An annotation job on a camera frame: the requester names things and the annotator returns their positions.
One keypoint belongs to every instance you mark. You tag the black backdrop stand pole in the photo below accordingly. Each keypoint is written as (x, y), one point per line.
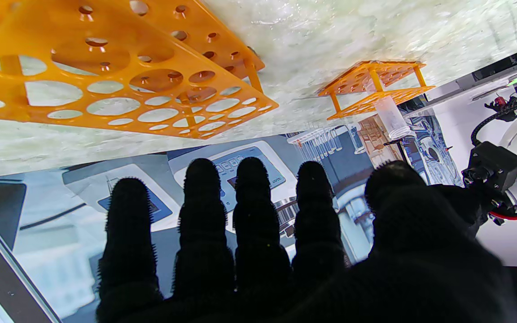
(401, 150)

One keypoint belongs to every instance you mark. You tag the printed laboratory backdrop banner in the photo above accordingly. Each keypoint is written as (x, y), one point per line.
(61, 215)

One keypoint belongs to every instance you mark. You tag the orange test tube rack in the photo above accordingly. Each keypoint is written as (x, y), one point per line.
(378, 80)
(29, 40)

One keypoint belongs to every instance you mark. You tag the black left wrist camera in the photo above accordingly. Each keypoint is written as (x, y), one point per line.
(494, 166)

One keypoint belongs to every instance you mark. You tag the clear plastic test tube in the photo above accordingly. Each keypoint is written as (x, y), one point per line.
(393, 116)

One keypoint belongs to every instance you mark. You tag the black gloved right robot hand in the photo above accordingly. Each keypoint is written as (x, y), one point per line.
(397, 269)

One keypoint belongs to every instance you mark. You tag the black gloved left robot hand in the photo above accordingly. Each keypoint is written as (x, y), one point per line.
(467, 206)

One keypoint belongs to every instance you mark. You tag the grey side desk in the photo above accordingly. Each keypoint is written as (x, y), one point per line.
(474, 85)

